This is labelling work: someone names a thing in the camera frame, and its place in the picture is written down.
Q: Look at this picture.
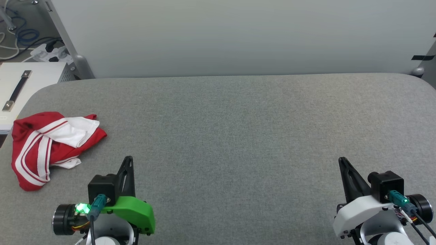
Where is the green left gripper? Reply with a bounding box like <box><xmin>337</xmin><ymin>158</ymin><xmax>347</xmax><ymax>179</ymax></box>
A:
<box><xmin>52</xmin><ymin>156</ymin><xmax>156</xmax><ymax>236</ymax></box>

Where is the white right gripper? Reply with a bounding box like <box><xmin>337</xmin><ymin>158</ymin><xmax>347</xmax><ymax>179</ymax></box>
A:
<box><xmin>333</xmin><ymin>157</ymin><xmax>434</xmax><ymax>239</ymax></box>

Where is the red and white shirt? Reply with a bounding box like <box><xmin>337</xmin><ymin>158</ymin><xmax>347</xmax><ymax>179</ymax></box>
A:
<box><xmin>11</xmin><ymin>112</ymin><xmax>108</xmax><ymax>192</ymax></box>

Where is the white equipment case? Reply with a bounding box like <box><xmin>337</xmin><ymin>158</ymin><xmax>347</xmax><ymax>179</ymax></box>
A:
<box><xmin>0</xmin><ymin>62</ymin><xmax>76</xmax><ymax>135</ymax></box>

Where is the grey metal stand leg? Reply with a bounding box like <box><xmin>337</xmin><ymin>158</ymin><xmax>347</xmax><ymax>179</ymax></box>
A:
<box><xmin>0</xmin><ymin>6</ymin><xmax>17</xmax><ymax>31</ymax></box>

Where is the left teal plug black cable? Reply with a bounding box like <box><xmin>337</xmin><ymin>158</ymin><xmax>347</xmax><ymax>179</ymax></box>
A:
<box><xmin>88</xmin><ymin>194</ymin><xmax>107</xmax><ymax>245</ymax></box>

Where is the teal plug black cable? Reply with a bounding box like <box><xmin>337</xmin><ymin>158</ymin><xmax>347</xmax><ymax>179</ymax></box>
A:
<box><xmin>388</xmin><ymin>190</ymin><xmax>436</xmax><ymax>239</ymax></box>
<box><xmin>88</xmin><ymin>194</ymin><xmax>107</xmax><ymax>245</ymax></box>

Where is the right teal plug black cable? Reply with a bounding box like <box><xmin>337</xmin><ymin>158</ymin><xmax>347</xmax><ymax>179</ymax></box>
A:
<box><xmin>388</xmin><ymin>190</ymin><xmax>436</xmax><ymax>239</ymax></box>

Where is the grey metal partition post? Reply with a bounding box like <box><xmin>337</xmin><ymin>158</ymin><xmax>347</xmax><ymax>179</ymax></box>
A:
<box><xmin>44</xmin><ymin>0</ymin><xmax>95</xmax><ymax>80</ymax></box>

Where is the black case handle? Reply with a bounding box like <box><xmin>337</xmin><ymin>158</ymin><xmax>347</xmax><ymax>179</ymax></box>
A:
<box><xmin>2</xmin><ymin>70</ymin><xmax>33</xmax><ymax>112</ymax></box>

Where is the black power cable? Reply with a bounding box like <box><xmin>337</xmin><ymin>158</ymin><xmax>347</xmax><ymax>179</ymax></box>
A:
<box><xmin>19</xmin><ymin>37</ymin><xmax>66</xmax><ymax>52</ymax></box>

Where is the blue cable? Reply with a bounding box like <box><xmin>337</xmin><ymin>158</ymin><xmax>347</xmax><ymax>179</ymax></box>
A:
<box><xmin>0</xmin><ymin>7</ymin><xmax>41</xmax><ymax>47</ymax></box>

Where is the white cable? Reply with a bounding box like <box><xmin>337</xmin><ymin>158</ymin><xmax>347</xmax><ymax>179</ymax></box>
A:
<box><xmin>0</xmin><ymin>30</ymin><xmax>32</xmax><ymax>61</ymax></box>

